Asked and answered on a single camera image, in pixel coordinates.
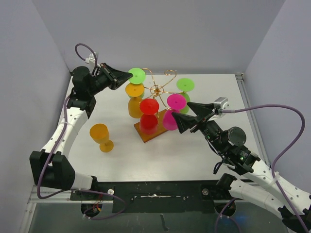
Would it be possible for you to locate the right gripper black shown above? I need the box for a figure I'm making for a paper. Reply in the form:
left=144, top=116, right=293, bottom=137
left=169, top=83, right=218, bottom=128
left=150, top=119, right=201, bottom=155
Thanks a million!
left=172, top=101, right=227, bottom=153

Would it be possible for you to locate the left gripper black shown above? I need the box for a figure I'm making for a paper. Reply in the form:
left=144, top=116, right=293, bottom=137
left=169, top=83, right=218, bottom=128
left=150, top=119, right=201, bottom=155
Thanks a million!
left=87, top=63, right=133, bottom=96

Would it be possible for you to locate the orange wine glass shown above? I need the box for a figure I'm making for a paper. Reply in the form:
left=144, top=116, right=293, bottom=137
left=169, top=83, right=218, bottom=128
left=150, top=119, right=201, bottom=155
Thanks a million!
left=125, top=83, right=144, bottom=118
left=89, top=124, right=114, bottom=153

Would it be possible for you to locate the magenta wine glass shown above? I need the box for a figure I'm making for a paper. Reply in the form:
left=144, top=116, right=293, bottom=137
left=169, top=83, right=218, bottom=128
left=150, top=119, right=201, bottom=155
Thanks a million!
left=162, top=94, right=187, bottom=131

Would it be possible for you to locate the green wine glass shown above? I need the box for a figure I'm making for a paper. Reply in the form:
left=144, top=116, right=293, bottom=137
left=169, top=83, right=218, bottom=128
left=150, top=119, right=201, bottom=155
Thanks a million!
left=125, top=67, right=146, bottom=98
left=176, top=78, right=195, bottom=103

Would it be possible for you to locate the red wine glass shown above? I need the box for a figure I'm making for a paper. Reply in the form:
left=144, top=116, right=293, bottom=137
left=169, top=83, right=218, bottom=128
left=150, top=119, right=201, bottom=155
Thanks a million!
left=139, top=98, right=159, bottom=134

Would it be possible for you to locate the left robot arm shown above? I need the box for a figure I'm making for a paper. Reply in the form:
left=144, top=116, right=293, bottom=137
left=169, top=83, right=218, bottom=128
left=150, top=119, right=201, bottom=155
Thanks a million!
left=30, top=63, right=133, bottom=200

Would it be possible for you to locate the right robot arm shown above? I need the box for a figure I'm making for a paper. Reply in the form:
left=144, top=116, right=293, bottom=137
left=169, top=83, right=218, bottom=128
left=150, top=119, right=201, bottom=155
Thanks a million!
left=172, top=102, right=311, bottom=233

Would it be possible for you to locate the wooden rack base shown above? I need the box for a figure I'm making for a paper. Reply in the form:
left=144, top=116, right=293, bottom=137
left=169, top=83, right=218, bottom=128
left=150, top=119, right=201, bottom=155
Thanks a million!
left=134, top=110, right=168, bottom=143

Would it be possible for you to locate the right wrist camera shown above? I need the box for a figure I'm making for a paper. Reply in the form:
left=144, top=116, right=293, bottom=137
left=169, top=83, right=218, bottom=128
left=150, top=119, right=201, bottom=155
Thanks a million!
left=207, top=97, right=230, bottom=121

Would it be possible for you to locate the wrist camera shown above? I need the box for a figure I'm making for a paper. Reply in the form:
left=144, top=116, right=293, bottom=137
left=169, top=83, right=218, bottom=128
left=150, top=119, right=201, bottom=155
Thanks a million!
left=207, top=97, right=230, bottom=121
left=85, top=53, right=95, bottom=71

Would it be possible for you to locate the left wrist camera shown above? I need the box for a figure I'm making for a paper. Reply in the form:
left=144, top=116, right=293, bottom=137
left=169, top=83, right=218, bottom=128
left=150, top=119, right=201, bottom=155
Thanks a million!
left=85, top=53, right=95, bottom=71

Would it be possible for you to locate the gold wire glass rack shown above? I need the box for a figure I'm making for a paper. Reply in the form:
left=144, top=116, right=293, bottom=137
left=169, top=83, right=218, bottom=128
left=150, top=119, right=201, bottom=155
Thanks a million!
left=142, top=68, right=181, bottom=110

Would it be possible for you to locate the black base frame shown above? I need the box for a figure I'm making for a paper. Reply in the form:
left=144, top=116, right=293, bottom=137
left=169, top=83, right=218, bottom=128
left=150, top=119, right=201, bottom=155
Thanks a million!
left=70, top=180, right=232, bottom=214

